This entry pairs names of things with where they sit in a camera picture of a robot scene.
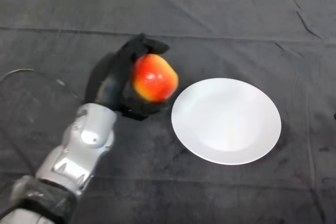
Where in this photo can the black cloth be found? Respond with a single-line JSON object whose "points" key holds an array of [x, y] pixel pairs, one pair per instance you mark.
{"points": [[236, 24]]}

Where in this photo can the red yellow apple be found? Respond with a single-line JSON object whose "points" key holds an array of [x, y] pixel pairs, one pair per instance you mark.
{"points": [[155, 78]]}

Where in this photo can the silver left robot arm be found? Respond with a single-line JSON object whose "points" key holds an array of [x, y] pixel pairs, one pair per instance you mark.
{"points": [[76, 150]]}

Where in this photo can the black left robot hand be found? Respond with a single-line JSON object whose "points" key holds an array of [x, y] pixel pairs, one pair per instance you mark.
{"points": [[115, 87]]}

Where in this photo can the white round plate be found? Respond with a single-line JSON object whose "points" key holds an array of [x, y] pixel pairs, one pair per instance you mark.
{"points": [[226, 121]]}

